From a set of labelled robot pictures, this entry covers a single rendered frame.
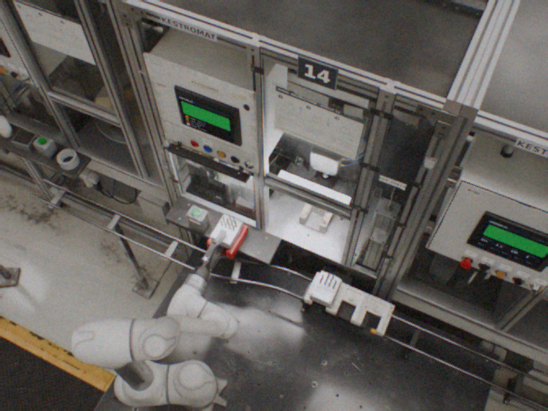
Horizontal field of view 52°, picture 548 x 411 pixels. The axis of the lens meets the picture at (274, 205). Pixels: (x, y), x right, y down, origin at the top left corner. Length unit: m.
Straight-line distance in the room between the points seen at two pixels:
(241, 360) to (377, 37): 1.52
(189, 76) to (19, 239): 2.27
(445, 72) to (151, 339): 1.16
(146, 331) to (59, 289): 1.95
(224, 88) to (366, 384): 1.43
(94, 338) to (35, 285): 1.95
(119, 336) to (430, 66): 1.22
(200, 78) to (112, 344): 0.89
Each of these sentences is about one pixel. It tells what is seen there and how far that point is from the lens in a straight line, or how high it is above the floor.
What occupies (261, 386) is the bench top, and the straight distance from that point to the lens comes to 2.58.
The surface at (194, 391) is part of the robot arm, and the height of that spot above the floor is 0.94.
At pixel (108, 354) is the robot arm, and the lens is 1.84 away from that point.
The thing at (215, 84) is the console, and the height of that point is 1.81.
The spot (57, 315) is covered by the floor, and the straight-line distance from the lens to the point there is 3.64.
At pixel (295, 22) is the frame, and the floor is 2.01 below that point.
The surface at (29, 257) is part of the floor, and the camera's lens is 3.87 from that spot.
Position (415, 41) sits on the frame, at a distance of 1.79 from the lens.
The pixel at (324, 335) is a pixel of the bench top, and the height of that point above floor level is 0.68.
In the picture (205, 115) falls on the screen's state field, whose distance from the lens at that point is 2.02.
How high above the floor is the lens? 3.19
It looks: 59 degrees down
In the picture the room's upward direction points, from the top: straight up
